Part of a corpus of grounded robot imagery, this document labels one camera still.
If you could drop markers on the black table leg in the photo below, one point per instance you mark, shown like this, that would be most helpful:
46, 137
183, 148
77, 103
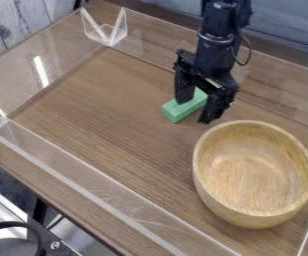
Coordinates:
39, 211

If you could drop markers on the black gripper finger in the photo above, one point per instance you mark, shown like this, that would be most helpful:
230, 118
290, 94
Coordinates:
217, 103
183, 86

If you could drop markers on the black metal bracket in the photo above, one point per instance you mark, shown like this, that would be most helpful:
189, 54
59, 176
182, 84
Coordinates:
54, 246

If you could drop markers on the clear acrylic tray enclosure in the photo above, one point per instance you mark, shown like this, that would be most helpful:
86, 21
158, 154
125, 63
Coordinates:
86, 141

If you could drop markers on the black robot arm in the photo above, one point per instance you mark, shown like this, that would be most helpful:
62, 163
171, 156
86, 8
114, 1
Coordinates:
226, 17

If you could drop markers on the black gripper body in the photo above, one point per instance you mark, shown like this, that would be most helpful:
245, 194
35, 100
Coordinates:
210, 63

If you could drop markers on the brown wooden bowl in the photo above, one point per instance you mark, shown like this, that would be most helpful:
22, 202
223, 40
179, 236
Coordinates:
250, 173

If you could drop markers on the green rectangular block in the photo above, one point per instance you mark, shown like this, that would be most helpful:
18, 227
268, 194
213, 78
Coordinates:
177, 112

